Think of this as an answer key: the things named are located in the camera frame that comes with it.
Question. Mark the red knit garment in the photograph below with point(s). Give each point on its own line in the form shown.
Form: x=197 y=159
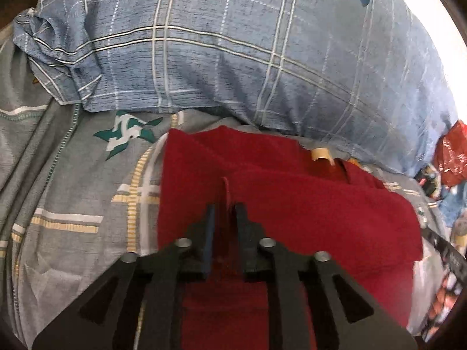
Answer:
x=308 y=205

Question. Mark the black device with red label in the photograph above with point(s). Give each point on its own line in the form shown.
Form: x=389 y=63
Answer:
x=429 y=179

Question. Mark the blue plaid pillow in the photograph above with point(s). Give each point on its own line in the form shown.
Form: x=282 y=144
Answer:
x=361 y=75

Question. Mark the blue denim clothing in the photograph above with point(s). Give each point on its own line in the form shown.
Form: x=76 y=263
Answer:
x=452 y=206

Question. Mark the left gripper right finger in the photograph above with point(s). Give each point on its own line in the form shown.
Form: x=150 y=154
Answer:
x=312 y=302

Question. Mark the red plastic bag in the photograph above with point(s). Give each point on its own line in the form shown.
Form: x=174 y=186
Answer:
x=450 y=157

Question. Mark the grey patterned bed sheet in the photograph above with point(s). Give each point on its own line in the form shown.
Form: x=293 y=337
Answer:
x=66 y=208

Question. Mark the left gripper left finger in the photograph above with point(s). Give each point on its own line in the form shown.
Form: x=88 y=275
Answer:
x=137 y=299

